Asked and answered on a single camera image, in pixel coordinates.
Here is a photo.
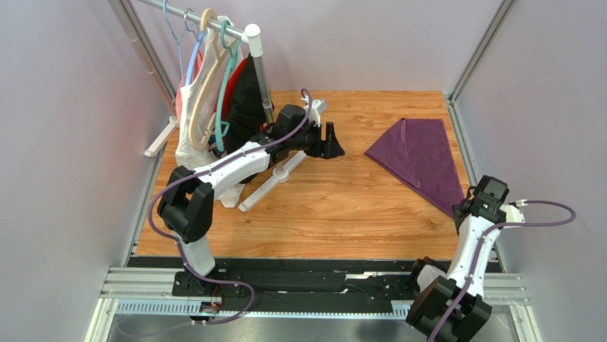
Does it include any blue plastic hanger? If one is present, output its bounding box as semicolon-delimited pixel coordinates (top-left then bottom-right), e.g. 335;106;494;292
184;31;207;86

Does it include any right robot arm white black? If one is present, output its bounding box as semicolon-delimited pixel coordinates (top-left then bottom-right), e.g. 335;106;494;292
405;175;509;341

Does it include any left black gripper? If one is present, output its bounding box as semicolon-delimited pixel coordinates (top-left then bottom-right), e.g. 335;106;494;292
288;120;346;160

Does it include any light blue wire hanger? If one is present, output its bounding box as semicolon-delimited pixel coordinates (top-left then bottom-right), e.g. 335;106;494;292
162;0;190;78

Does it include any teal plastic hanger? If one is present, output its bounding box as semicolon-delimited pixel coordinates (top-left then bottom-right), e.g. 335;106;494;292
214;19;240;156

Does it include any pink garment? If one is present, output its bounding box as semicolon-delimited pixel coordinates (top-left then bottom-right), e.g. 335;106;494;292
175;71;191;121

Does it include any black garment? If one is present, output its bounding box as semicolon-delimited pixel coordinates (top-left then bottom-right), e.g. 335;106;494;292
223;55;266;154

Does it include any slotted cable duct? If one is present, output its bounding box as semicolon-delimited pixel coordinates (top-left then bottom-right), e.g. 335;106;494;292
114;299;411;320

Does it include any purple cloth napkin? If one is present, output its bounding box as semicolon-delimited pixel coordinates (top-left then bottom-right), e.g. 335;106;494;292
365;118;464;217

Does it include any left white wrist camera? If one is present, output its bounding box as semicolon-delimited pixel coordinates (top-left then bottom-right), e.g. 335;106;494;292
308;99;327;126

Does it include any white tank top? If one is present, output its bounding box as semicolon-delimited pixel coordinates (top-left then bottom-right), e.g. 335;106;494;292
175;56;245;209

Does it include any aluminium frame rail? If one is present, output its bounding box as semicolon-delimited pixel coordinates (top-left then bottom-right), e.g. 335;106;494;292
100;267;530;306

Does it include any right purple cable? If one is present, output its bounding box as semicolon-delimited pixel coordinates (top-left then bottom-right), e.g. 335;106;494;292
426;199;577;342

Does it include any red garment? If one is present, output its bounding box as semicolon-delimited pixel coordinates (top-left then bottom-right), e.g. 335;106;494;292
221;58;247;120

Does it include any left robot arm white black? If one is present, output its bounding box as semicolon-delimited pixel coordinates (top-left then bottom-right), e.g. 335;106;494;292
154;105;345;294

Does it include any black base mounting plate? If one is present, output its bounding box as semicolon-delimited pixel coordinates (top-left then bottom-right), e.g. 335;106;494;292
126;256;416;313

